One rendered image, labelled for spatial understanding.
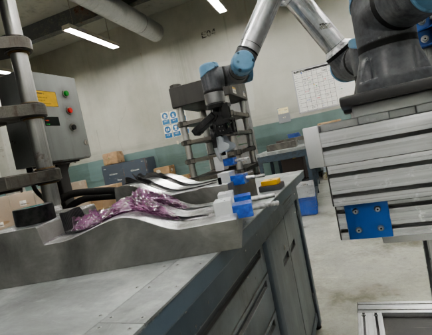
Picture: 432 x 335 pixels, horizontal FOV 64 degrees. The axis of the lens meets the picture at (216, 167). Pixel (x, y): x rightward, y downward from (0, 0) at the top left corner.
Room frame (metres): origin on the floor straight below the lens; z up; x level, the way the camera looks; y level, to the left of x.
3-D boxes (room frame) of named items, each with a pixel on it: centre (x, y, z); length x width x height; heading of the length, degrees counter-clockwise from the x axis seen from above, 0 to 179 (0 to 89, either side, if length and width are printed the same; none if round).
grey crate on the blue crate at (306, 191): (4.27, -0.84, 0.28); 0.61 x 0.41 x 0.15; 72
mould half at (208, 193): (1.14, 0.16, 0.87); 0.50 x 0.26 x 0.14; 67
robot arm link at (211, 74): (1.30, -0.05, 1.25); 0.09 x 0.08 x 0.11; 93
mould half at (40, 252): (0.78, 0.22, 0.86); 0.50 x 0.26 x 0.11; 84
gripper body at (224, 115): (1.30, -0.05, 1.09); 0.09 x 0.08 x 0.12; 67
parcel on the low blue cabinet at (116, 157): (8.27, 2.36, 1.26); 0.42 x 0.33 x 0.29; 72
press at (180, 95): (5.81, -0.20, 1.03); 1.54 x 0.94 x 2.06; 162
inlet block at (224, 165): (1.30, -0.07, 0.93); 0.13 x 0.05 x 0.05; 67
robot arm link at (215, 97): (1.31, -0.05, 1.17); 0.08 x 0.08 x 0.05
